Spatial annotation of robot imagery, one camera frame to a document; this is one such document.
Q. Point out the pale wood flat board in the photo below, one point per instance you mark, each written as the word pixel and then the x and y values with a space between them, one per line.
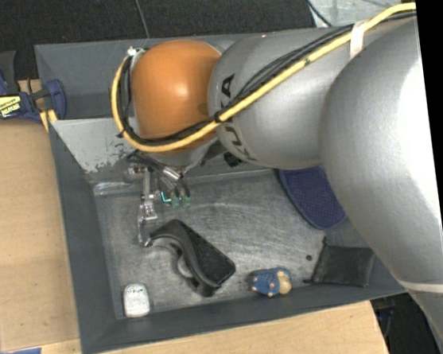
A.
pixel 24 236

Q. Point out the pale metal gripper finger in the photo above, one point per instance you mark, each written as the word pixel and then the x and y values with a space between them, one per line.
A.
pixel 149 198
pixel 147 215

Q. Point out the blue and beige toy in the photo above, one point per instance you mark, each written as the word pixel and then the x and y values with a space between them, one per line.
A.
pixel 267 282

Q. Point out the white rounded block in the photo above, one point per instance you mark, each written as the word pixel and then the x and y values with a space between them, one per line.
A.
pixel 136 301

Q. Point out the grey metal bin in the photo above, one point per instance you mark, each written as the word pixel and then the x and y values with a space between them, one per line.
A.
pixel 250 216

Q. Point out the blue mesh oval pad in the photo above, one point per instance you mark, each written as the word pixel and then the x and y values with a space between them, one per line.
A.
pixel 313 197

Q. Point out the black flat pouch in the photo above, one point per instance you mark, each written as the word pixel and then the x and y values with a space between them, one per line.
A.
pixel 342 265

